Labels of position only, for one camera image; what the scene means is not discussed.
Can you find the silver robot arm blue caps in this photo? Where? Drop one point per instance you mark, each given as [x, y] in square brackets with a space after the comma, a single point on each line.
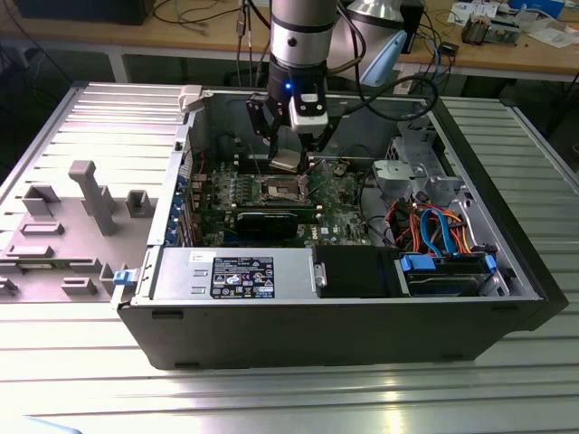
[298, 40]

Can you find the black RAM slots bank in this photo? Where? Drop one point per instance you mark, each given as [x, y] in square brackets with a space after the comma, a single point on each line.
[246, 163]
[303, 212]

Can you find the blue plastic case latch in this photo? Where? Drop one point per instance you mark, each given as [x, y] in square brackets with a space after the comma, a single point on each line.
[123, 277]

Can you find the green motherboard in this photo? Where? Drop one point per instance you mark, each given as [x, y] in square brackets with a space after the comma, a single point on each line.
[335, 212]

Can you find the grey metal device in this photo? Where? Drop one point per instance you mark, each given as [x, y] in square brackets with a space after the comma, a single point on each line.
[504, 31]

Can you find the beige case latch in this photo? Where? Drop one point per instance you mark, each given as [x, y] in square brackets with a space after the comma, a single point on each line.
[189, 97]

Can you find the round coin cell battery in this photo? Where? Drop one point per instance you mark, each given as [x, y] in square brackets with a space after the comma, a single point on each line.
[340, 170]

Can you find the grey parts rack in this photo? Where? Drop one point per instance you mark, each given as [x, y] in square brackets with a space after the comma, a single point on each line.
[68, 253]

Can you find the wooden desk white frame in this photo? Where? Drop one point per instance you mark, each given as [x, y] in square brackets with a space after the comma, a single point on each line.
[135, 31]

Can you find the black computer case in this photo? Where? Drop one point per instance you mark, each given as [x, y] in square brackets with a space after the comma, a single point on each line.
[81, 11]

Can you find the small black box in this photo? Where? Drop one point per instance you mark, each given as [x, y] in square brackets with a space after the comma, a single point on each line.
[450, 48]

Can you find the blue flat box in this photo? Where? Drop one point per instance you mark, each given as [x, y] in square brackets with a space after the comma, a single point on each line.
[543, 6]

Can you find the copper finned CPU cooler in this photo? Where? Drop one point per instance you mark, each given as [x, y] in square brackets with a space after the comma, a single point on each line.
[475, 29]

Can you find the silver drive bay cage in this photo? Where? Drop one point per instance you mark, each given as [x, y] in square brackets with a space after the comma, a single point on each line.
[398, 174]

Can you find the white printed papers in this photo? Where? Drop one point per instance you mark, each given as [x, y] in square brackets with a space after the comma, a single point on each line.
[556, 37]
[466, 9]

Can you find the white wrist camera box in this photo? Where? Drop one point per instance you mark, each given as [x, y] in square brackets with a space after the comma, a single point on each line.
[307, 122]

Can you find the silver square CPU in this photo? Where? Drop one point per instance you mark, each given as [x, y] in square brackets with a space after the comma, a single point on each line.
[284, 160]

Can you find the silver power supply unit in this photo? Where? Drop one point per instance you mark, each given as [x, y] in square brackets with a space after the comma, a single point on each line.
[181, 276]

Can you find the black open PC case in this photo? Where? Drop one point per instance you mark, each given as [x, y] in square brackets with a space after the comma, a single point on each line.
[316, 334]

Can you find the hard disk in blue carrier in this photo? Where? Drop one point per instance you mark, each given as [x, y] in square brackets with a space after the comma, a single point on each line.
[434, 280]

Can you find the black graphics card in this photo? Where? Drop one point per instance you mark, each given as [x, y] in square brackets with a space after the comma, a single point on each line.
[267, 223]

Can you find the black CPU socket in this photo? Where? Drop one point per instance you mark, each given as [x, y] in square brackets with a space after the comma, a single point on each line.
[278, 189]

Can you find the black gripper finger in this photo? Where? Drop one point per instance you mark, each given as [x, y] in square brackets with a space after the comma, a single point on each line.
[258, 117]
[326, 133]

